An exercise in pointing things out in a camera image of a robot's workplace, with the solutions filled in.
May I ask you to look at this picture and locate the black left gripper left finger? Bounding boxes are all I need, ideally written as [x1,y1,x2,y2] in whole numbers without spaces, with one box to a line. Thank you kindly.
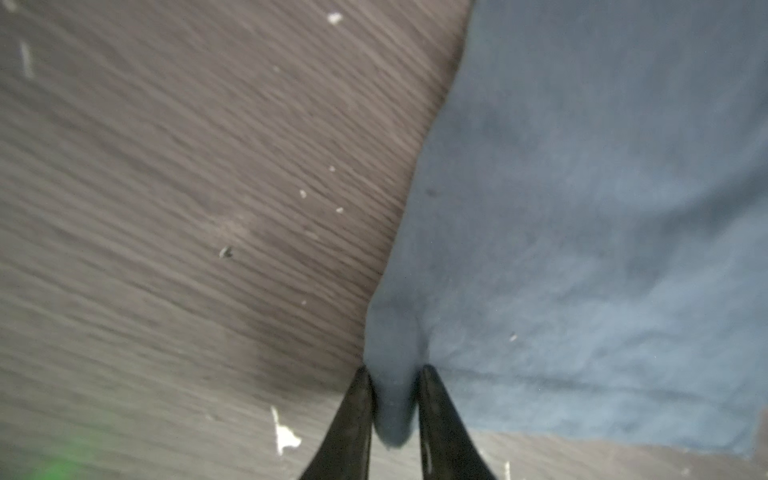
[299,366,375,480]

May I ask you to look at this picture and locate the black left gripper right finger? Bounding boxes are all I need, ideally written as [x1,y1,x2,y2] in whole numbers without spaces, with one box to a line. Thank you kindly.
[418,365,495,480]

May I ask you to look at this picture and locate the grey blue t shirt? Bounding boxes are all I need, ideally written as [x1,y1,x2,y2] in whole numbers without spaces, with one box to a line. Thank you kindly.
[364,1,767,456]

